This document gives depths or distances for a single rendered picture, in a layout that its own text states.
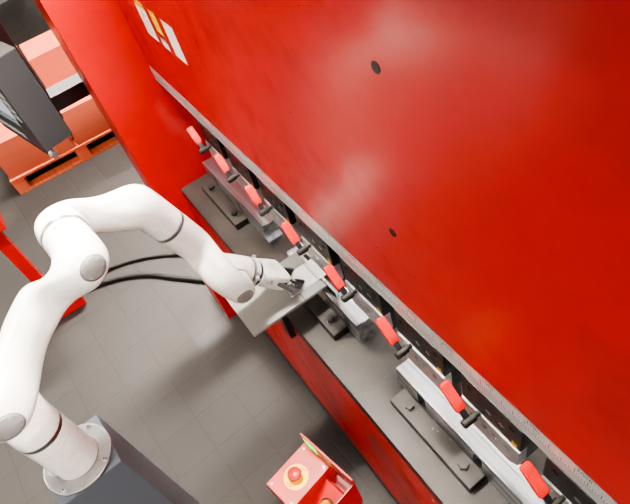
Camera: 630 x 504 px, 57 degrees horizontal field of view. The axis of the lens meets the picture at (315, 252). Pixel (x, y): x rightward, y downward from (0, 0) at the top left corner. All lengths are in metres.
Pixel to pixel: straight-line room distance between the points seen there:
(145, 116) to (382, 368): 1.26
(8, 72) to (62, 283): 1.12
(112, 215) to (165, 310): 2.00
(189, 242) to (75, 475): 0.68
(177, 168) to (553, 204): 1.95
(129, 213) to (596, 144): 0.98
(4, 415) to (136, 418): 1.64
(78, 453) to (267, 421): 1.23
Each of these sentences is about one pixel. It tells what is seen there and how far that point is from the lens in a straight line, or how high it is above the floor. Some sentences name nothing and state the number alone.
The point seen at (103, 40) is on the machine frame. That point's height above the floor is 1.54.
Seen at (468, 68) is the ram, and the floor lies 2.01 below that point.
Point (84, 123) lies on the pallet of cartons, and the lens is 4.52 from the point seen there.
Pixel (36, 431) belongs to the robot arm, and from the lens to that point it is 1.53.
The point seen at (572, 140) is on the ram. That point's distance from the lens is 0.55.
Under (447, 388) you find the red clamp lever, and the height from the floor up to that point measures 1.31.
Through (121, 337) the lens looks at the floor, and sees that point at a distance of 3.29.
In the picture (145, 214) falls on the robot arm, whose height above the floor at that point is 1.55.
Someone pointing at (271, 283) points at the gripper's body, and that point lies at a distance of 1.64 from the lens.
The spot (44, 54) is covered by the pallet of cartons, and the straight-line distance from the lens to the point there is 4.68.
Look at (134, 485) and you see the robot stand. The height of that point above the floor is 0.87.
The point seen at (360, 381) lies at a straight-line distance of 1.68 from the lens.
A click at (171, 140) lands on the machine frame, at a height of 1.09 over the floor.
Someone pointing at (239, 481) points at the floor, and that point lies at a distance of 2.64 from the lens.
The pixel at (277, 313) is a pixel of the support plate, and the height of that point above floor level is 1.00.
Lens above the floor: 2.34
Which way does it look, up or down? 48 degrees down
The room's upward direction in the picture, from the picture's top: 19 degrees counter-clockwise
